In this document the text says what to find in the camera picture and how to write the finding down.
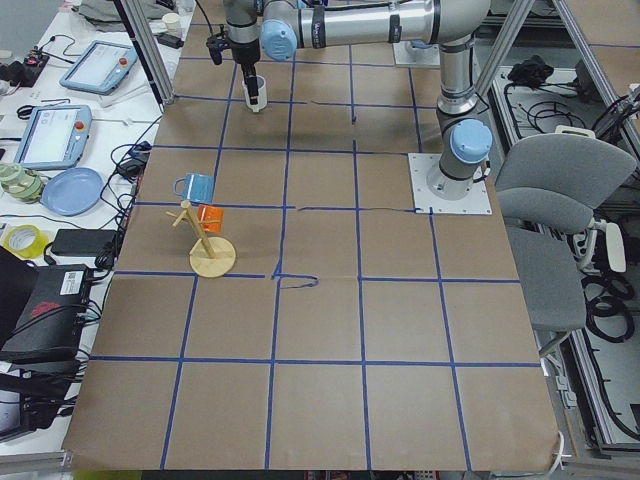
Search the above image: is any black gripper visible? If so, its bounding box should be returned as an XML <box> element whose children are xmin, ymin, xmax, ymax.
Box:
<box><xmin>227</xmin><ymin>29</ymin><xmax>261</xmax><ymax>106</ymax></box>

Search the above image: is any white HOME mug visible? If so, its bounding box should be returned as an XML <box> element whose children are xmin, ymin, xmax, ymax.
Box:
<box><xmin>242</xmin><ymin>75</ymin><xmax>267</xmax><ymax>113</ymax></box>

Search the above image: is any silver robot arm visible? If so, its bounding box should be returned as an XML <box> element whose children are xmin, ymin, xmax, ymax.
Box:
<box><xmin>207</xmin><ymin>0</ymin><xmax>490</xmax><ymax>181</ymax></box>

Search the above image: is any blue mug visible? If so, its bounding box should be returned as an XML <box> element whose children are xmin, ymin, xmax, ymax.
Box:
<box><xmin>173</xmin><ymin>173</ymin><xmax>215</xmax><ymax>204</ymax></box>

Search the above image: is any orange mug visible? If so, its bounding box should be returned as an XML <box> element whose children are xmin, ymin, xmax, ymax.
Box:
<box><xmin>197</xmin><ymin>204</ymin><xmax>224</xmax><ymax>234</ymax></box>

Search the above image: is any far teach pendant tablet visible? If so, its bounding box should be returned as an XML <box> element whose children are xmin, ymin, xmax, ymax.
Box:
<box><xmin>59</xmin><ymin>40</ymin><xmax>138</xmax><ymax>95</ymax></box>

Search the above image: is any teach pendant tablet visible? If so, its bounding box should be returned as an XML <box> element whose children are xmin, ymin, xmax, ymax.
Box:
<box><xmin>59</xmin><ymin>40</ymin><xmax>138</xmax><ymax>95</ymax></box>
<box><xmin>14</xmin><ymin>105</ymin><xmax>93</xmax><ymax>170</ymax></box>

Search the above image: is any wooden mug tree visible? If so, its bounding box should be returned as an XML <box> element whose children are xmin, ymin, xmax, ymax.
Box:
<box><xmin>167</xmin><ymin>200</ymin><xmax>237</xmax><ymax>278</ymax></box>

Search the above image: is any near teach pendant tablet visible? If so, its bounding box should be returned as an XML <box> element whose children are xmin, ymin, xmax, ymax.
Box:
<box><xmin>14</xmin><ymin>105</ymin><xmax>93</xmax><ymax>170</ymax></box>

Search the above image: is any blue plate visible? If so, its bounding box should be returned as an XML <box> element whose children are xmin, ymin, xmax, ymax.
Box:
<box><xmin>41</xmin><ymin>167</ymin><xmax>104</xmax><ymax>216</ymax></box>

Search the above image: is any black power adapter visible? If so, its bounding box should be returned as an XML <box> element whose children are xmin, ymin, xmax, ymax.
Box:
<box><xmin>50</xmin><ymin>229</ymin><xmax>116</xmax><ymax>257</ymax></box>

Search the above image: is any yellow tape roll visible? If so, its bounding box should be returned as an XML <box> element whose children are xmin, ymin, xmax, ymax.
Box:
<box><xmin>3</xmin><ymin>225</ymin><xmax>49</xmax><ymax>259</ymax></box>

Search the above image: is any grey office chair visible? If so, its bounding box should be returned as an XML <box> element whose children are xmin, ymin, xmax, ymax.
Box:
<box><xmin>495</xmin><ymin>133</ymin><xmax>637</xmax><ymax>357</ymax></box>

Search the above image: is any black computer box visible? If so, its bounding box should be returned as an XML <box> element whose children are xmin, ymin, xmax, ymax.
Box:
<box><xmin>1</xmin><ymin>264</ymin><xmax>91</xmax><ymax>364</ymax></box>

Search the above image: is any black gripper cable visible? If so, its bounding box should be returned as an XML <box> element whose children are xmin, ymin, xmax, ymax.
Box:
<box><xmin>193</xmin><ymin>0</ymin><xmax>226</xmax><ymax>46</ymax></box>

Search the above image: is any aluminium frame post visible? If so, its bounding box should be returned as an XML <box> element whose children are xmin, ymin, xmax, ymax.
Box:
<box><xmin>115</xmin><ymin>0</ymin><xmax>175</xmax><ymax>106</ymax></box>

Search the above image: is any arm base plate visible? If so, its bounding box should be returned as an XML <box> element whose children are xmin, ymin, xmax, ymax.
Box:
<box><xmin>393</xmin><ymin>41</ymin><xmax>440</xmax><ymax>69</ymax></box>
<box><xmin>408</xmin><ymin>153</ymin><xmax>492</xmax><ymax>215</ymax></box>

